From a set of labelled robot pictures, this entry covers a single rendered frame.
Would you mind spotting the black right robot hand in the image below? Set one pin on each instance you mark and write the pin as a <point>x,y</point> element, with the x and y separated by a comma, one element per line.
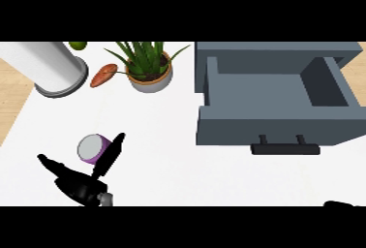
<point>339,204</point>

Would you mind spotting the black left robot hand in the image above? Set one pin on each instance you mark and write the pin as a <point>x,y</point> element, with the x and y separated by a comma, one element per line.
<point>81,188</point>

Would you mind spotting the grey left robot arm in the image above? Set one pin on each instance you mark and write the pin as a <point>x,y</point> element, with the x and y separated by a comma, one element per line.
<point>105,199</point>

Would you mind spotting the purple can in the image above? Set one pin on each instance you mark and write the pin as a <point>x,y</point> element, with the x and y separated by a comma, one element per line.
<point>93,148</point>

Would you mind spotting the grey drawer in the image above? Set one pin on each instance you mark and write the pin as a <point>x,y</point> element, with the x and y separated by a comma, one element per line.
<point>280,106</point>

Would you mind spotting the orange sweet potato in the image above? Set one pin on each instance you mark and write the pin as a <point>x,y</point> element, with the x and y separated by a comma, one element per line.
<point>103,75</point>

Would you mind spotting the white cylinder with grey base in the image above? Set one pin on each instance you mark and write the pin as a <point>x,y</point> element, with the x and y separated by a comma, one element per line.
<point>44,68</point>

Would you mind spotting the potted green plant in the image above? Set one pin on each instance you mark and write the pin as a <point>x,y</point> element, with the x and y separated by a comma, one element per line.
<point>144,66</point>

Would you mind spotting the green vegetable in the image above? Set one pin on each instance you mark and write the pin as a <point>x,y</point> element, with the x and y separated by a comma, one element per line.
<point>77,45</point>

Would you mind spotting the grey cabinet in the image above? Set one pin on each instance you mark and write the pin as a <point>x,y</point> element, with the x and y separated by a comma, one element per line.
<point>276,53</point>

